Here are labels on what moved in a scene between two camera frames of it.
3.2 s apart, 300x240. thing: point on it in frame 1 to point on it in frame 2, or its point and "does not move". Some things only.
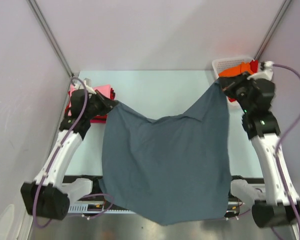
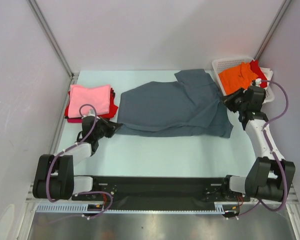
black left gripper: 107,104 to 111,127
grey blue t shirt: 172,170 to 192,105
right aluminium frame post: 283,7 does not move
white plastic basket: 220,64 does not move
